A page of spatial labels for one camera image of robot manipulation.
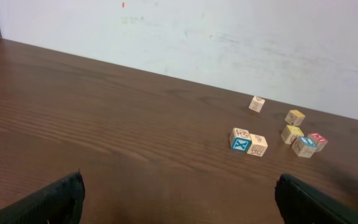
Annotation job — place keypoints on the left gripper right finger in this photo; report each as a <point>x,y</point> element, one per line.
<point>299,202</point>

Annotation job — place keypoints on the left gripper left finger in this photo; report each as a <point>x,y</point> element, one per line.
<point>59,202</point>

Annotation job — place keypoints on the blue letter block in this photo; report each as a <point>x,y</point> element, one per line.
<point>304,147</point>

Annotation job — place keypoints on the red letter M block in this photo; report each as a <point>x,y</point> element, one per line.
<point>318,139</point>

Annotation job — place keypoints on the plain hand sign block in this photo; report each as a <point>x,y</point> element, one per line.
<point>258,146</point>

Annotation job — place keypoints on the yellow block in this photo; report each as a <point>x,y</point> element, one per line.
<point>294,117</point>
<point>290,134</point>

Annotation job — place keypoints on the yellow top block far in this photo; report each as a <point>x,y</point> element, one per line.
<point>294,117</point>

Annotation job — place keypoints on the blue X side block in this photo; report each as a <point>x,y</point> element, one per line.
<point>240,139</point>

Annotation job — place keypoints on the white block top far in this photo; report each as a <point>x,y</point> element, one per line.
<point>256,104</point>

